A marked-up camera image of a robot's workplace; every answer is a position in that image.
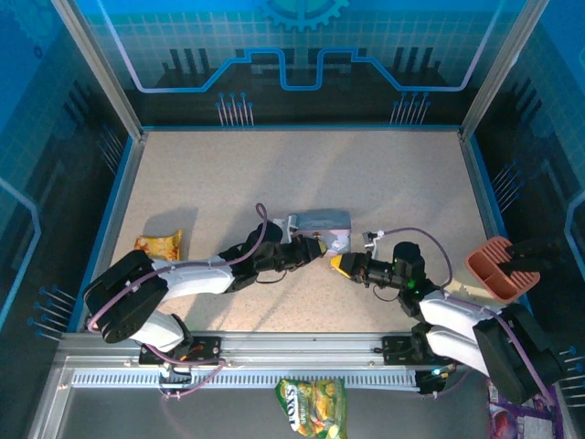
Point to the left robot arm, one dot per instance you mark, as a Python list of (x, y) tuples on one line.
[(192, 279)]

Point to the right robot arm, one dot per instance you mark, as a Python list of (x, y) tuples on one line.
[(503, 338)]

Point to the terracotta ribbed plastic basket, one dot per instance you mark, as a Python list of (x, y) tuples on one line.
[(493, 274)]

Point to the yellow snack bag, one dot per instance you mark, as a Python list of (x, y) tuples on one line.
[(160, 244)]

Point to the black object in basket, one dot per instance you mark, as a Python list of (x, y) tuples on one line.
[(535, 256)]

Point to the green chips bag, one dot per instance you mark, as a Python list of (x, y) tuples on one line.
[(313, 407)]

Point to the purple snack bag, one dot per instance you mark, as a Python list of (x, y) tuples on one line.
[(512, 420)]

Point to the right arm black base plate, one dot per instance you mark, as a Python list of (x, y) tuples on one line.
[(397, 350)]

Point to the aluminium mounting rail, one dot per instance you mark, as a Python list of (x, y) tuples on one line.
[(297, 345)]

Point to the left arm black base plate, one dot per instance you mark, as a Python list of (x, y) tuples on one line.
[(205, 350)]

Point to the aluminium frame post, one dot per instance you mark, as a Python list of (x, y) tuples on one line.
[(500, 64), (98, 68)]

